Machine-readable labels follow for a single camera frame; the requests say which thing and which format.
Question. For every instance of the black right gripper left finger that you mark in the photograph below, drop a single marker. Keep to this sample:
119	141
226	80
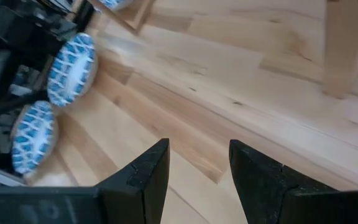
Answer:
129	199

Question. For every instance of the shallow blue white patterned bowl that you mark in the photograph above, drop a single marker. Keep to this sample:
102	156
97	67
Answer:
71	68
33	137
113	3

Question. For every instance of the black diagonal frame strut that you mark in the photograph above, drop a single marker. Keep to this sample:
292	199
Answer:
11	107

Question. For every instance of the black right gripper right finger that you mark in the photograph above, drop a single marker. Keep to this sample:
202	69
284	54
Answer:
275	202

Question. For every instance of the wooden slatted shelf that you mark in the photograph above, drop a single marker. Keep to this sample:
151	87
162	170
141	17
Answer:
343	46

